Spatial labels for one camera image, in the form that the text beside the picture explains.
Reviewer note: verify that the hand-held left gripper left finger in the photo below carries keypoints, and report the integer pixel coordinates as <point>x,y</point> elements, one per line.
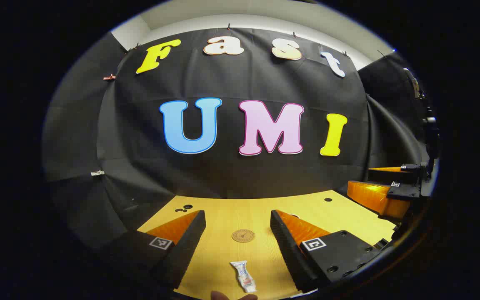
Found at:
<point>183,250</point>

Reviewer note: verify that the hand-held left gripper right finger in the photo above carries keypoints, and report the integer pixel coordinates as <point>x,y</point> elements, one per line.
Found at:
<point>286,250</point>

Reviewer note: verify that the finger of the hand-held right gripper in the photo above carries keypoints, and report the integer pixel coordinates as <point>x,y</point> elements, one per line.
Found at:
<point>404,191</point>
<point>408,173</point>

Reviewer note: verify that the round brown coaster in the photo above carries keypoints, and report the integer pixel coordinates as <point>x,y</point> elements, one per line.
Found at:
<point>243,236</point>

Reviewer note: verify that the white toothpaste tube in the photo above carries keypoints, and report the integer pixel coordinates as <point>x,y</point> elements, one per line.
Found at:
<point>243,275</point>

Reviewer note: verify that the wooden desktop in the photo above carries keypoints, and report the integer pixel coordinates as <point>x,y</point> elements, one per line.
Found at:
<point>223,216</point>

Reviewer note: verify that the black backdrop cloth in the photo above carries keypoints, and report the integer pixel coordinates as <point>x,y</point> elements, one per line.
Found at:
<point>231,175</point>

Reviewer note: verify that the silver backdrop clip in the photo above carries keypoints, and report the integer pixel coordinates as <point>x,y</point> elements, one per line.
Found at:
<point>97,172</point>

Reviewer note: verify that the red backdrop clip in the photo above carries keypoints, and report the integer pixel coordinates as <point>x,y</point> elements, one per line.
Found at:
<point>108,77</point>

